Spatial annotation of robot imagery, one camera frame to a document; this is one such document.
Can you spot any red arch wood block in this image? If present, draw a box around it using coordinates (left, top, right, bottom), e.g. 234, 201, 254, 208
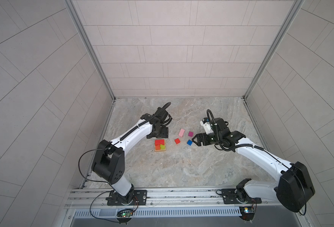
155, 139, 165, 146

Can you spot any pink wood block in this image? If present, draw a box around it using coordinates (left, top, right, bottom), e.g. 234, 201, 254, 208
178, 129, 185, 137

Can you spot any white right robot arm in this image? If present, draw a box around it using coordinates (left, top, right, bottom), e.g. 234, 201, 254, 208
192, 117, 316, 212

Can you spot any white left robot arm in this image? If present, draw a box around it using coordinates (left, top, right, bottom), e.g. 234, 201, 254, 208
92, 102, 172, 204

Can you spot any red wood cube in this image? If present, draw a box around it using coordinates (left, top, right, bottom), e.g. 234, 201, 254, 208
174, 138, 181, 144

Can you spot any right circuit board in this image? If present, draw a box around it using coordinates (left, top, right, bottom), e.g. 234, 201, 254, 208
239, 206, 255, 215

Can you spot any circuit board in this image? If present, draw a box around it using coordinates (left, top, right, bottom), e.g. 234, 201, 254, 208
117, 209, 133, 218
239, 206, 255, 215

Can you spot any left circuit board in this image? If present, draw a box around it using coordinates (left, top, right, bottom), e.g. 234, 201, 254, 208
117, 209, 133, 218

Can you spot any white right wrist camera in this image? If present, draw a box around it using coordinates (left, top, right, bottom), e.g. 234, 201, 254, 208
200, 117, 214, 134

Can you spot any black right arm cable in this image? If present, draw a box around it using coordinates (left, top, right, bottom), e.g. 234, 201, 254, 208
206, 109, 307, 216

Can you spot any aluminium corner post right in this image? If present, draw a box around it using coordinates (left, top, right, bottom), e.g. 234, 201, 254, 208
243, 0, 305, 99

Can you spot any aluminium corner post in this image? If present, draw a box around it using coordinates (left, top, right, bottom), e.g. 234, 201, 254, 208
63, 0, 116, 100
243, 0, 305, 99

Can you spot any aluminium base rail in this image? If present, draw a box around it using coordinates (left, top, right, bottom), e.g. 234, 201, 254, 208
65, 186, 270, 221

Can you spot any aluminium corner post left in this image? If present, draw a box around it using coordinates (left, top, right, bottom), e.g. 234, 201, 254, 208
63, 0, 116, 100

